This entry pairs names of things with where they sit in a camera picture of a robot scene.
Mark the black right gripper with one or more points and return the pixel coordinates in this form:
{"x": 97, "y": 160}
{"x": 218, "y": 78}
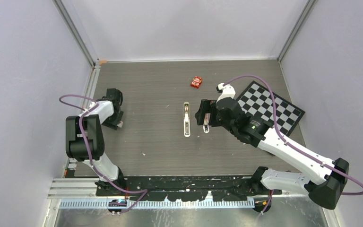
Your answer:
{"x": 207, "y": 106}

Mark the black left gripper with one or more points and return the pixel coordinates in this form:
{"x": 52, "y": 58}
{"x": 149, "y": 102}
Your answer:
{"x": 113, "y": 125}

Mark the pink white stapler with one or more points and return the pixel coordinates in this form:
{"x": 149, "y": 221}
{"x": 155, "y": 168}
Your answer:
{"x": 206, "y": 123}

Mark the cream beige stapler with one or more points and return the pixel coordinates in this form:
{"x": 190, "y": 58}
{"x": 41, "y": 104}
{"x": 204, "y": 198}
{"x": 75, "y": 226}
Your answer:
{"x": 186, "y": 119}

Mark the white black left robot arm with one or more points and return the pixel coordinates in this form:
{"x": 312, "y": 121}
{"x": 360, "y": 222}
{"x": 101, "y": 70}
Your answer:
{"x": 85, "y": 141}

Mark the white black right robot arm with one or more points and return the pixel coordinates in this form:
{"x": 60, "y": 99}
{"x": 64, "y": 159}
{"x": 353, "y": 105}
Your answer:
{"x": 318, "y": 176}

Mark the red toy car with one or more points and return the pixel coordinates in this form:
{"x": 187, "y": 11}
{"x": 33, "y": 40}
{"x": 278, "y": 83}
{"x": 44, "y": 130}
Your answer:
{"x": 196, "y": 82}

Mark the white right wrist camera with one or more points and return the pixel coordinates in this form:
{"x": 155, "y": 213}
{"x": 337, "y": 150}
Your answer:
{"x": 225, "y": 90}

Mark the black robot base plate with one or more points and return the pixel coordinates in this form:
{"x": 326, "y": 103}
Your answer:
{"x": 183, "y": 187}

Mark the aluminium slotted rail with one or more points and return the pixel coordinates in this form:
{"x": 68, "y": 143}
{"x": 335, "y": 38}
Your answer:
{"x": 166, "y": 204}

